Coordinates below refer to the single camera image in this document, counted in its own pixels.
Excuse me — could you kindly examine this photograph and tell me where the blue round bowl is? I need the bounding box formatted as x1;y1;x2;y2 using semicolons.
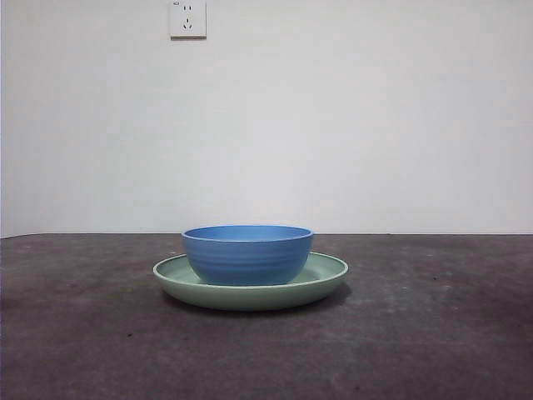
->
181;225;314;287

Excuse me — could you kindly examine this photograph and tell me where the pale green round plate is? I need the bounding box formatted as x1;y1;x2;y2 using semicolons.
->
152;251;349;312

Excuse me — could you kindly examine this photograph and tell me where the white wall socket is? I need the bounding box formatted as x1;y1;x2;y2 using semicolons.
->
169;0;207;41

